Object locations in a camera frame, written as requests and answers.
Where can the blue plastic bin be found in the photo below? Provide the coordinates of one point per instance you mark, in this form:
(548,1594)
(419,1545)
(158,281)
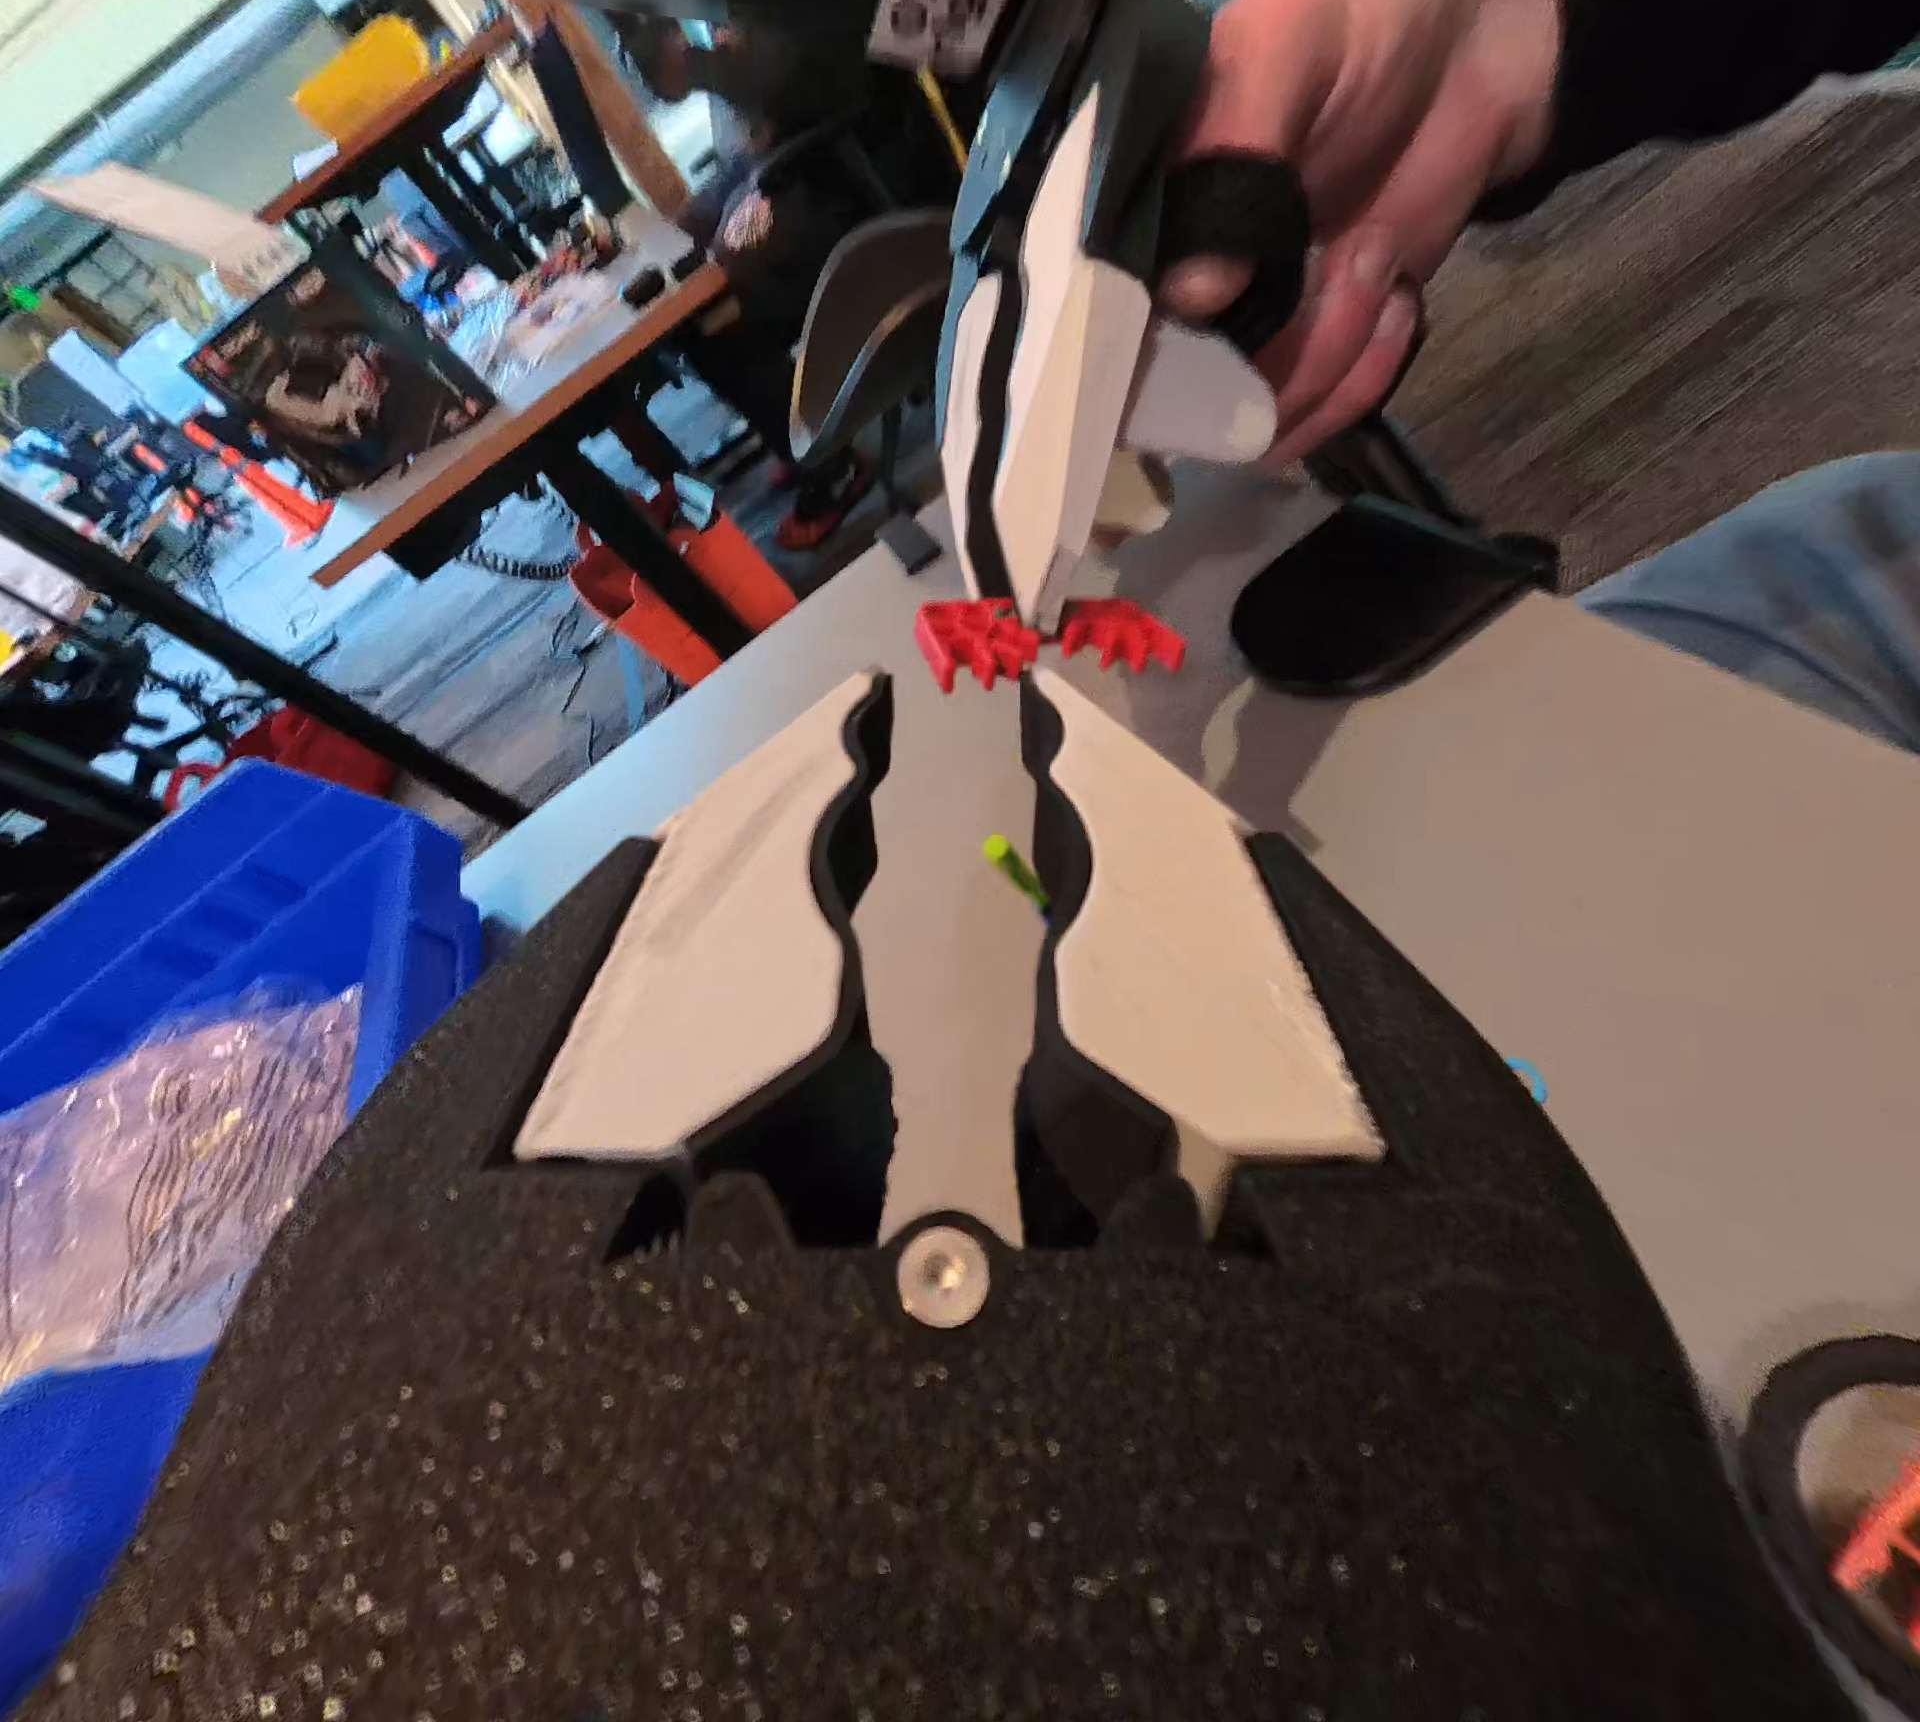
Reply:
(224,882)

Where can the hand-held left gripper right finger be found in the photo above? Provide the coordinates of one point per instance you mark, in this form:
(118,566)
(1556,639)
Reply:
(1219,1005)

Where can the red tote basket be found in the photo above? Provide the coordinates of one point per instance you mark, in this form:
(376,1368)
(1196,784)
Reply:
(311,746)

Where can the black stand pole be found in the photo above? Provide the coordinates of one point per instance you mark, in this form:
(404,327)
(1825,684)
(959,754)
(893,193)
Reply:
(224,643)

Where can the black toy car box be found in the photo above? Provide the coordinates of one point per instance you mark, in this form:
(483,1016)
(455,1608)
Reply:
(345,384)

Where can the black toy tyre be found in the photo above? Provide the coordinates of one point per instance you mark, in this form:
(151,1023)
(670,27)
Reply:
(1770,1453)

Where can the person's leg in jeans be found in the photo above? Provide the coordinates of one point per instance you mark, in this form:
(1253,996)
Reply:
(1770,583)

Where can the person's right hand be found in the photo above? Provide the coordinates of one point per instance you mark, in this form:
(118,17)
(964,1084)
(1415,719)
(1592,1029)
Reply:
(1398,91)

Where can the dark standing desk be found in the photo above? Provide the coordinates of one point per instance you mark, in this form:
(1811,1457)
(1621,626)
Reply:
(450,82)

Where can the orange connector piece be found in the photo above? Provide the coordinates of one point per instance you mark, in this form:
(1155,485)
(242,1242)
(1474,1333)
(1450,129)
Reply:
(1889,1527)

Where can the clear parts bags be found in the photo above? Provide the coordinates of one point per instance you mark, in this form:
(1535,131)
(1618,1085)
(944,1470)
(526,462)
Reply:
(526,311)

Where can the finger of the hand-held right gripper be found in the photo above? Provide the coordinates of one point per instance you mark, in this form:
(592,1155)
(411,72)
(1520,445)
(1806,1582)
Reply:
(1071,384)
(970,400)

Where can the orange traffic cone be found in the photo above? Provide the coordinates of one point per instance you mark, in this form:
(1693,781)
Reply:
(280,493)

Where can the colourful rod connector toy model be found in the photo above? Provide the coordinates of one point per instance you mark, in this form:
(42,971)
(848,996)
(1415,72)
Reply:
(1014,861)

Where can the red connectors with green clip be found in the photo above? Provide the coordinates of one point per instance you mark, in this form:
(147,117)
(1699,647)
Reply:
(972,643)

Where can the wooden desk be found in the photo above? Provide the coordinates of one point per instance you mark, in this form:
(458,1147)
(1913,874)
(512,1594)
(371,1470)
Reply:
(601,311)

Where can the black chair armrest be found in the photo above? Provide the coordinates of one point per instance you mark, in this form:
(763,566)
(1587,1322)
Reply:
(859,311)
(1348,612)

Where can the crumpled clear plastic bags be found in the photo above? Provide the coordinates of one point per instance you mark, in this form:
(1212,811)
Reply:
(151,1185)

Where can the yellow bin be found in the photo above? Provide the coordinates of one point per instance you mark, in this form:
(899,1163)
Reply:
(360,82)

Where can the small black block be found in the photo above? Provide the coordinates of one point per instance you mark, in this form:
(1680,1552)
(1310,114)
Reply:
(909,547)

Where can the orange tote bin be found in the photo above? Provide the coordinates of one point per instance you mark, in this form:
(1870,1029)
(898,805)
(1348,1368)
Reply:
(722,583)

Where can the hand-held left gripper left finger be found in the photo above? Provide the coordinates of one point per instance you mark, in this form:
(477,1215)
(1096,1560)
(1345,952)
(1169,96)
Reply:
(709,1005)

